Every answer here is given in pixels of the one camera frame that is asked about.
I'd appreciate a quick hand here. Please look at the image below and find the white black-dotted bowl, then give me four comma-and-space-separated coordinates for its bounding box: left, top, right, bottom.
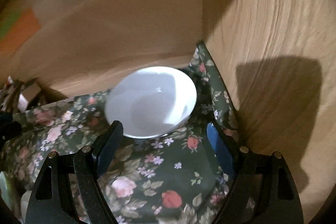
104, 67, 197, 139

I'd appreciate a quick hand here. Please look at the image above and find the mint green bowl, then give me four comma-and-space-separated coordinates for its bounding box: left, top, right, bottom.
0, 172, 31, 223

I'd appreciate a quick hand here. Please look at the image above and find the small silver box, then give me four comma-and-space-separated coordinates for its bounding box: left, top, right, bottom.
18, 82, 42, 113

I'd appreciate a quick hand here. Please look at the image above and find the floral dark tablecloth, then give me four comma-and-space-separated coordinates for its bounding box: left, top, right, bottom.
1, 43, 239, 223

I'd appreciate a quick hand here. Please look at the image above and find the orange sticky note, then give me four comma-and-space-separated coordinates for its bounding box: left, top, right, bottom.
1, 8, 41, 56

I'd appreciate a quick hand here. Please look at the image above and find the green sticky note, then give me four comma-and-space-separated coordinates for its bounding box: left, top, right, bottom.
0, 11, 22, 38

